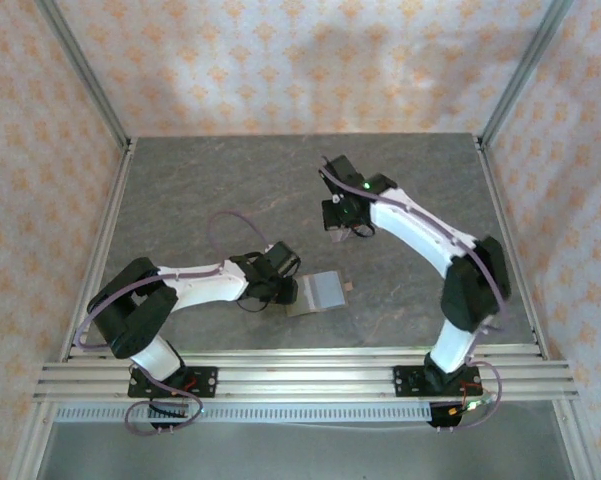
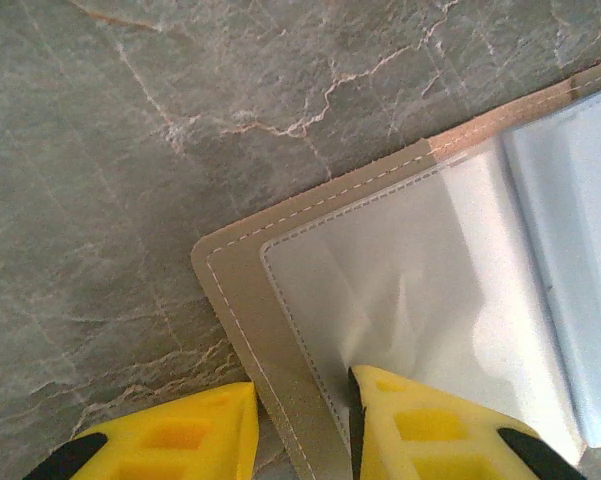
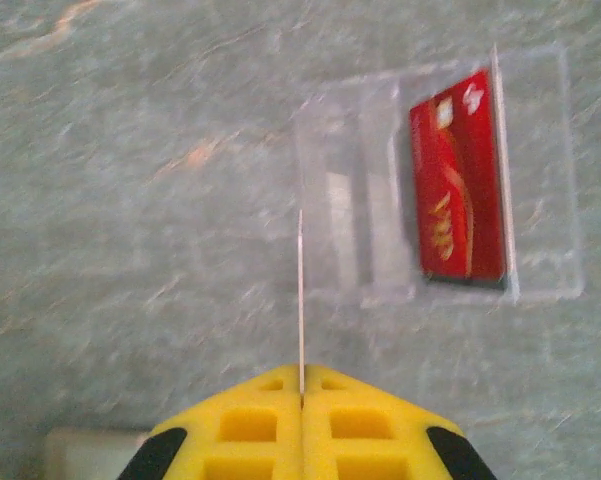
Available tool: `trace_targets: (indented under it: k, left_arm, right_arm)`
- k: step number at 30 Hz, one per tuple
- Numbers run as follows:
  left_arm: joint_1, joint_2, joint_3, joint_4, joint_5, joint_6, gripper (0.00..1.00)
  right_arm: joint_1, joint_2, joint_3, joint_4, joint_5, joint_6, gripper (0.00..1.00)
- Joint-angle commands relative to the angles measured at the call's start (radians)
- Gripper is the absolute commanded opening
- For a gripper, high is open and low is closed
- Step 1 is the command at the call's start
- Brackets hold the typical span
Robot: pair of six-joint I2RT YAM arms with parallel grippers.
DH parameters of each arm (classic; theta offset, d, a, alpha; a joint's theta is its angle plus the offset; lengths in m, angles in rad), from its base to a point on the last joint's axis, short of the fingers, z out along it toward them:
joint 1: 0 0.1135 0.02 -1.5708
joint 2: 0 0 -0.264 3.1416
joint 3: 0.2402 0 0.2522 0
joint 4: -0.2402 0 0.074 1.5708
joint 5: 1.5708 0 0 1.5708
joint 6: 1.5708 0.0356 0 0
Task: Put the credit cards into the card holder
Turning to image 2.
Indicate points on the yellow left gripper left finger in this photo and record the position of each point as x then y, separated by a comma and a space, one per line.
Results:
180, 440

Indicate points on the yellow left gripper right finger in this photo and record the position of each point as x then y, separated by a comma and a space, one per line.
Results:
430, 440

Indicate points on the taupe leather card holder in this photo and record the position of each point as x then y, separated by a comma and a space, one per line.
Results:
380, 275

